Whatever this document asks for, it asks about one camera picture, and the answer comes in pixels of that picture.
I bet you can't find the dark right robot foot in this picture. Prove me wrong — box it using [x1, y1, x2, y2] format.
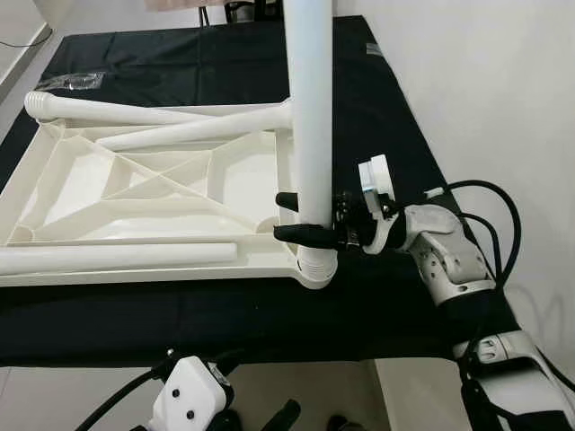
[325, 414, 365, 431]

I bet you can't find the clear plastic bag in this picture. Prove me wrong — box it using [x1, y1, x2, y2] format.
[38, 72, 106, 92]

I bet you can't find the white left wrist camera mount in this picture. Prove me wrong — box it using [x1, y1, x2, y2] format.
[148, 356, 227, 431]

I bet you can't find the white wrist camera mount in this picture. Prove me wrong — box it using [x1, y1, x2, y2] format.
[148, 356, 227, 431]
[357, 154, 403, 254]

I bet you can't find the beige cloth covered table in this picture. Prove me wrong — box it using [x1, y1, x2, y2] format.
[144, 0, 226, 13]

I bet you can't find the black tablecloth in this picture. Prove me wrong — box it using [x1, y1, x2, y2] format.
[0, 13, 531, 369]

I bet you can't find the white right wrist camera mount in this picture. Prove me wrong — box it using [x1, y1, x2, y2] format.
[357, 154, 403, 254]

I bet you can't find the white plastic table top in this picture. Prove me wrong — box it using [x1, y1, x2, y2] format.
[0, 99, 341, 290]

